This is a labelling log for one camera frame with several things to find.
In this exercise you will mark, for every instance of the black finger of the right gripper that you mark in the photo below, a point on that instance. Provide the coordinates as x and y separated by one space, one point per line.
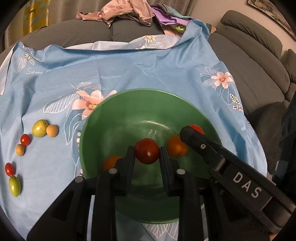
215 156

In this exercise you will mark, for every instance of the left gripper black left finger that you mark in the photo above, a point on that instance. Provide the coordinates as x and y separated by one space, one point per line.
86 200

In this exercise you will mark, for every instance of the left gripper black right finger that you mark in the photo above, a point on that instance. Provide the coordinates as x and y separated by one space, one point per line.
189 189

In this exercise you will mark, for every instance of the orange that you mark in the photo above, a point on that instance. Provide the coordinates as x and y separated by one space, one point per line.
110 162
175 147

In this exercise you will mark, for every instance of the red cherry tomato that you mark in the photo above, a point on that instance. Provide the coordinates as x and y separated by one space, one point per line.
25 139
9 169
147 151

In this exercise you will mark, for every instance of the oval green fruit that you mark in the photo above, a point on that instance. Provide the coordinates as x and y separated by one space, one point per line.
15 186

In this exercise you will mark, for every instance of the round green fruit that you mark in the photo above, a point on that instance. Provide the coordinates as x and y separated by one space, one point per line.
39 128

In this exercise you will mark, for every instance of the small tan round fruit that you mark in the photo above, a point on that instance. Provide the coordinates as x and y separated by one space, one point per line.
52 131

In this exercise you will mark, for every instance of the green plastic bowl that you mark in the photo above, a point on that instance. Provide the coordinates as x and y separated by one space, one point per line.
119 122

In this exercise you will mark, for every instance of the light blue floral cloth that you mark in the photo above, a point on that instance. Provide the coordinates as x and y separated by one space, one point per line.
57 85

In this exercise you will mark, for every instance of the grey sofa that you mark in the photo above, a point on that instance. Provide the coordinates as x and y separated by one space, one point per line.
266 83

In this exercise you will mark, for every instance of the purple folded cloth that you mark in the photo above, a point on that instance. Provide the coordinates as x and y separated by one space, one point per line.
168 16

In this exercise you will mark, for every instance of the pink crumpled garment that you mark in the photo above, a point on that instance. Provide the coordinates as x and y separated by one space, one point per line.
139 11

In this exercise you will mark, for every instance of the yellow patterned curtain panel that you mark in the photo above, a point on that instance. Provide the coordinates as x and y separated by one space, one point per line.
36 15

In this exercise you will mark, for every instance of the framed wall picture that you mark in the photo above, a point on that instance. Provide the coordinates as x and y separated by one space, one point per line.
271 11

